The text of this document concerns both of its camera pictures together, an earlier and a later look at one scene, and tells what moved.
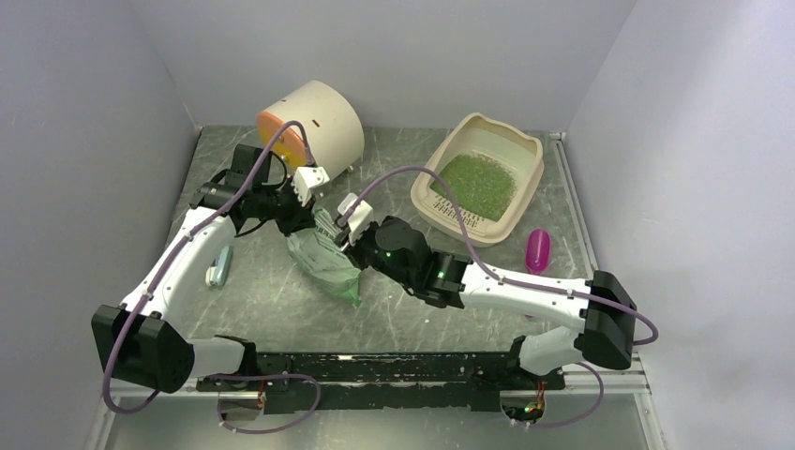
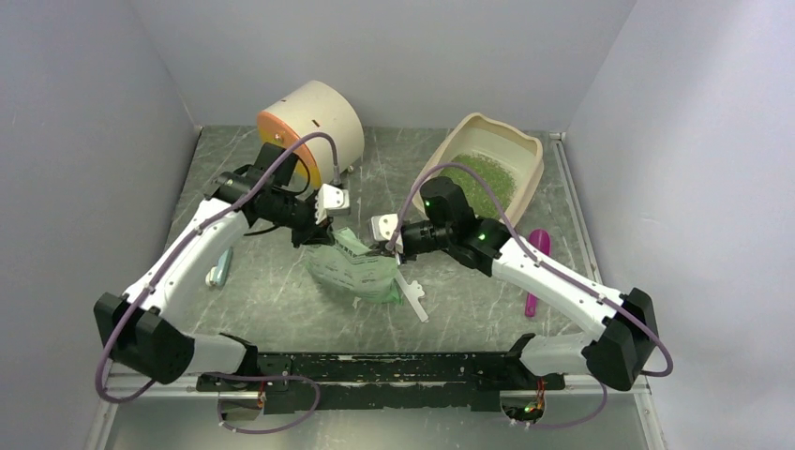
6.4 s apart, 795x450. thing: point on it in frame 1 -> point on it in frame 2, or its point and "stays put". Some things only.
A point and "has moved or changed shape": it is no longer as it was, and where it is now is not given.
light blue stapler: [217, 273] stays put
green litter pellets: [483, 187] stays put
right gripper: [353, 248] -> [405, 252]
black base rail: [390, 382] stays put
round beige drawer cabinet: [334, 133] stays put
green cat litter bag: [319, 255] has moved or changed shape
